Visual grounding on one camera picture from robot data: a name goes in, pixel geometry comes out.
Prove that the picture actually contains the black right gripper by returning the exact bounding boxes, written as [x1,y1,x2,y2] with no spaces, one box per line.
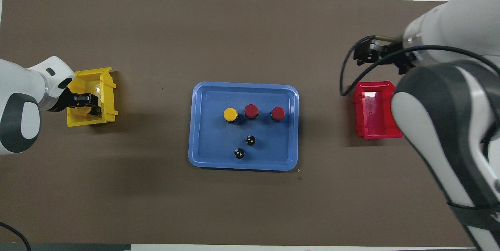
[354,39,416,75]

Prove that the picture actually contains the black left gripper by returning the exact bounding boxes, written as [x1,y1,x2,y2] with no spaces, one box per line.
[59,86,103,117]

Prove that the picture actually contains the blue plastic tray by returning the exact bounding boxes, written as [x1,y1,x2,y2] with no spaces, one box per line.
[188,82,300,172]

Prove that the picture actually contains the yellow plastic bin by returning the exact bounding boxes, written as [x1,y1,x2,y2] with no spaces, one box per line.
[66,67,118,128]

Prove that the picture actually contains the red plastic bin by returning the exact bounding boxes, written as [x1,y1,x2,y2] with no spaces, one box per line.
[353,81,404,140]

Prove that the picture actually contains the brown paper table mat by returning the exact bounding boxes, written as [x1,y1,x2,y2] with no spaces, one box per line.
[0,0,496,247]

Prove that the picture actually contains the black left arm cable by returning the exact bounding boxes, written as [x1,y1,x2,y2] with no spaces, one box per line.
[0,222,32,251]

